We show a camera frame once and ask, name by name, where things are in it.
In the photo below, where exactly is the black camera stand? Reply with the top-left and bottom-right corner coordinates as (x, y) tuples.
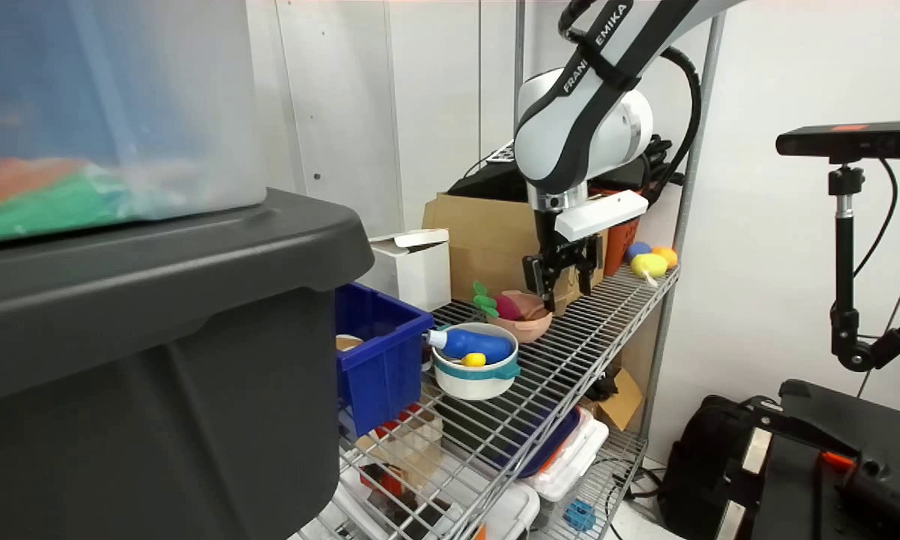
(822, 159), (900, 374)

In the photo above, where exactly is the blue toy detergent bottle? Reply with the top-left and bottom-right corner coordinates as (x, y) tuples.
(427, 323), (518, 365)

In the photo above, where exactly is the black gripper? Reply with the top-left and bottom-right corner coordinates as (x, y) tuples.
(518, 198), (600, 299)

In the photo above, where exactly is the blue lid storage container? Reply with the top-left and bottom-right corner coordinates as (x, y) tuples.
(522, 404), (614, 504)

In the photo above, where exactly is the blue round disc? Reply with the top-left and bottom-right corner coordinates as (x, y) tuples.
(562, 495), (602, 538)

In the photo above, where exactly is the peach bowl with ears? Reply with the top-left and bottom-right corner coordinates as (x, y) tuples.
(492, 291), (557, 344)

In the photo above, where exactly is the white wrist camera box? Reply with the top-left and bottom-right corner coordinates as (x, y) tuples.
(551, 189), (653, 245)

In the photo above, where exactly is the blue plastic bin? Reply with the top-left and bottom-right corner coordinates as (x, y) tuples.
(333, 283), (439, 442)

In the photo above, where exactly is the small white box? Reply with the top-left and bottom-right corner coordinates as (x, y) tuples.
(366, 226), (455, 315)

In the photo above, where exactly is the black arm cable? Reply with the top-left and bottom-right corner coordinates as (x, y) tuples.
(653, 41), (705, 194)

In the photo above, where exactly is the small cardboard box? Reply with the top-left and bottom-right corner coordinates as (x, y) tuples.
(580, 365), (649, 435)

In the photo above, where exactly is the black case with orange latch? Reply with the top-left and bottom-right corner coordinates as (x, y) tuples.
(738, 374), (900, 540)

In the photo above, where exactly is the pink plush radish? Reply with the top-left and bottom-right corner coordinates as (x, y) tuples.
(469, 283), (545, 323)

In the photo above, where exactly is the white bowl with teal rim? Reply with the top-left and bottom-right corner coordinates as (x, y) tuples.
(429, 320), (525, 404)

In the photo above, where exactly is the metal wire shelf rack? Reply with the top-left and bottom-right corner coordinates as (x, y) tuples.
(289, 0), (733, 540)

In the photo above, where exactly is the large cardboard box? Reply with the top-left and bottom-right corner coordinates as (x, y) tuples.
(421, 191), (614, 308)

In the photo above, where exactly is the large grey storage tote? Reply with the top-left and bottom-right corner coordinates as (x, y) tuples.
(0, 185), (377, 540)

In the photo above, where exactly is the white plastic storage container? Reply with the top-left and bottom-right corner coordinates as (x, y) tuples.
(471, 477), (543, 540)

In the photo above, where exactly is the clear plastic storage bin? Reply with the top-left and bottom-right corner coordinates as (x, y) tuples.
(0, 0), (273, 248)

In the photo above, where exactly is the black stereo camera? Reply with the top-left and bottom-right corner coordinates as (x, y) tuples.
(775, 117), (900, 166)

